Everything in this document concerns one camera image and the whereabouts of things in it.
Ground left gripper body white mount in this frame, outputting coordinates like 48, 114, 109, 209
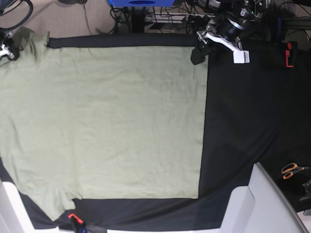
197, 17, 250, 64

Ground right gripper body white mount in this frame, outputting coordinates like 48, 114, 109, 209
0, 31, 19, 61

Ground sage green T-shirt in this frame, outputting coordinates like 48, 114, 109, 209
0, 28, 208, 220

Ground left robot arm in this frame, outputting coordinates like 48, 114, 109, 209
190, 0, 264, 65

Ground orange clamp at right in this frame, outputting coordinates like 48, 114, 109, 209
285, 41, 298, 68

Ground orange clamp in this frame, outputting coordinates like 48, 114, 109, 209
285, 41, 298, 68
59, 213, 106, 233

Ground white power strip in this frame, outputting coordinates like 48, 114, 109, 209
144, 12, 215, 24

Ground black table cloth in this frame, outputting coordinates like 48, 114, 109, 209
0, 33, 311, 230

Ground black stand pole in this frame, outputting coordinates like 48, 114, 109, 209
131, 7, 149, 33

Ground blue plastic box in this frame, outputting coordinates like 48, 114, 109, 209
108, 0, 174, 7

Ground grey white cabinet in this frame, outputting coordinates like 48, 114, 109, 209
220, 163, 308, 233

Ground white block at left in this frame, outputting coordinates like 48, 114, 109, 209
0, 181, 35, 233

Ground orange clamp at bottom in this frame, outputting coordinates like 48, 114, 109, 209
59, 213, 106, 233

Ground orange handled scissors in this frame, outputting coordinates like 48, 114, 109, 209
281, 163, 311, 180

